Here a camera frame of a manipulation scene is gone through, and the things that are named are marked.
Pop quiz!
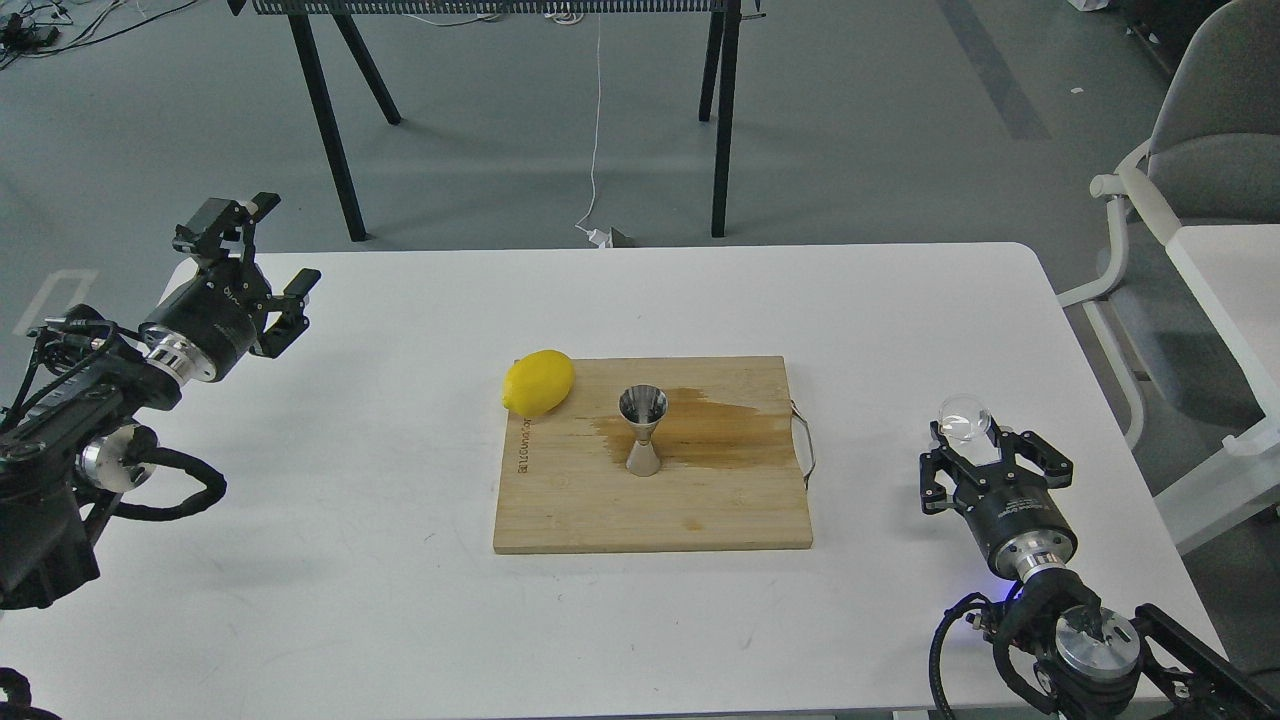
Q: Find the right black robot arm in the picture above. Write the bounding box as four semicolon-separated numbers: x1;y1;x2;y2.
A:
919;421;1279;719

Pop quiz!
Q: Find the yellow lemon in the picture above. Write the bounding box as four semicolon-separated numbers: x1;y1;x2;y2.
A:
500;348;576;418

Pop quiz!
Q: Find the bamboo cutting board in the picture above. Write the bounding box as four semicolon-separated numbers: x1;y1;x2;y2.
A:
492;356;813;555

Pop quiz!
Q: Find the white hanging cable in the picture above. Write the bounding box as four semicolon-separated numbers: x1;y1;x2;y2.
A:
575;15;635;249

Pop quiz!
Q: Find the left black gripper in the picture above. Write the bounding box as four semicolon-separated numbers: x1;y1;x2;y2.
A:
140;193;323;384

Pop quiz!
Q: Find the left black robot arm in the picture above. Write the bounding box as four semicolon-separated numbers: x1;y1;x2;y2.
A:
1;192;321;611

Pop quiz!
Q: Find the small clear glass cup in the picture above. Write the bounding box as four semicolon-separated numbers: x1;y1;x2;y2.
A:
937;395;1000;466

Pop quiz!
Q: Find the floor cables pile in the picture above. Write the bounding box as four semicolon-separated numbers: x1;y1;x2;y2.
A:
0;0;201;69

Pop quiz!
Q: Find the black metal table frame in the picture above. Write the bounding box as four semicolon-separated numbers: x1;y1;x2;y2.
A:
227;1;765;243

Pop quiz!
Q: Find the grey office chair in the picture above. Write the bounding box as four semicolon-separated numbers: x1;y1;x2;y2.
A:
1059;1;1279;446

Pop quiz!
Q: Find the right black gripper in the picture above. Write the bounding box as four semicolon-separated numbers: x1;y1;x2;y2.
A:
919;421;1076;582

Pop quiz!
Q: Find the steel double jigger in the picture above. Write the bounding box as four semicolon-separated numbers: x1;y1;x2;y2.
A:
618;384;669;477

